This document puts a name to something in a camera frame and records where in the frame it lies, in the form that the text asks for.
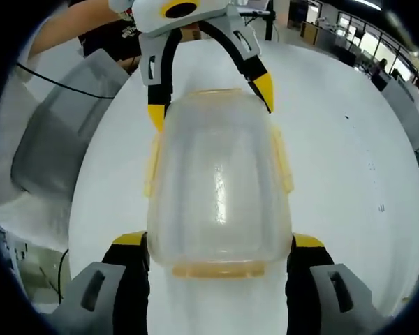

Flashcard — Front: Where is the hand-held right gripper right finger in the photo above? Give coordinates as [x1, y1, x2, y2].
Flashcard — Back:
[285, 233, 376, 335]

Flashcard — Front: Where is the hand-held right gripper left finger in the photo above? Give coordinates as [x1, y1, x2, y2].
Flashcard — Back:
[57, 232, 151, 335]

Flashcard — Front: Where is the clear plastic container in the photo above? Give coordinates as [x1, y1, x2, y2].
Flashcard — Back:
[142, 87, 296, 280]

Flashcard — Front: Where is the brown cardboard box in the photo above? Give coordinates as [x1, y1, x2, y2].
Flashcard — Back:
[179, 24, 203, 42]

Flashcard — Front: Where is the black laptop stand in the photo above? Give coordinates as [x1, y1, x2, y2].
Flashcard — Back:
[239, 0, 277, 43]

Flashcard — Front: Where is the wooden cabinet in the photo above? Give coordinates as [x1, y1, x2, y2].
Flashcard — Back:
[300, 20, 321, 45]

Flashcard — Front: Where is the person's black printed shirt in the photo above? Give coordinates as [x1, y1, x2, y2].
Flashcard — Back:
[77, 10, 142, 59]

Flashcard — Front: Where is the grey desk partition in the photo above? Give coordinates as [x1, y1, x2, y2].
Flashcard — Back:
[380, 80, 419, 151]

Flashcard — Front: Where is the black cable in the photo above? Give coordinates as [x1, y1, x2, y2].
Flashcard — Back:
[15, 61, 118, 101]
[38, 246, 71, 304]

